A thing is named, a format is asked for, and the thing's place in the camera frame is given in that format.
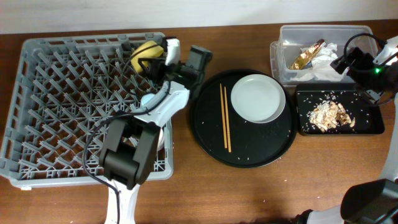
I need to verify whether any yellow plastic bowl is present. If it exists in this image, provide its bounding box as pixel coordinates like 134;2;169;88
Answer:
131;40;164;73

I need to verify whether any food scraps pile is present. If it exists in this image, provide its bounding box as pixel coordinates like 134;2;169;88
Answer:
307;101;356;133

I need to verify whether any light blue plastic cup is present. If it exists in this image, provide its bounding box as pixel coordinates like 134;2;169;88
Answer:
140;93;155;107

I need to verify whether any pink plastic cup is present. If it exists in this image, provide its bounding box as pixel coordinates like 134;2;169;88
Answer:
157;128;164;151

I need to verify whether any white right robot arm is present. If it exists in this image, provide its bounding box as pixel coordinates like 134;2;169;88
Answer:
292;95;397;223

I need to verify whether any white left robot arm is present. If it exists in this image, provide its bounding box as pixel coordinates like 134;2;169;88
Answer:
82;44;213;223

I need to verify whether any grey plastic dishwasher rack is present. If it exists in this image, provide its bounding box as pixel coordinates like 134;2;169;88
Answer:
1;32;163;189

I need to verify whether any clear plastic waste bin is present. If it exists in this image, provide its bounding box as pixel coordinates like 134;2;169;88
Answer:
270;25;372;86

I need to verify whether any crumpled white tissue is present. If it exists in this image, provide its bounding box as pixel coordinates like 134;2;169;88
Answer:
289;43;347;82

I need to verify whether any black rectangular tray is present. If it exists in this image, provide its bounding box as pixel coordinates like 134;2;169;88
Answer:
295;83;385;136

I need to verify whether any left wooden chopstick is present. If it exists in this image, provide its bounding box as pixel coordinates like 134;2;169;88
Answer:
220;83;228;149

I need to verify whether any wooden chopstick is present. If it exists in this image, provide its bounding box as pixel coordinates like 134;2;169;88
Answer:
224;86;232;153
220;83;228;149

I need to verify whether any gold foil wrapper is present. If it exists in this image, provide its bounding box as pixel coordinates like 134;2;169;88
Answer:
289;39;325;70

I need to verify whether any right wooden chopstick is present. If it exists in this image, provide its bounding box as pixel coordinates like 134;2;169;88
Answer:
224;86;232;153

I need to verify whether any grey round plate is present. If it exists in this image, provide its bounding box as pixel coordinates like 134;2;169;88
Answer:
230;74;286;124

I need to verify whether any round black tray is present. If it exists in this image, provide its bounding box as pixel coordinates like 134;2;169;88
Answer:
190;68;299;168

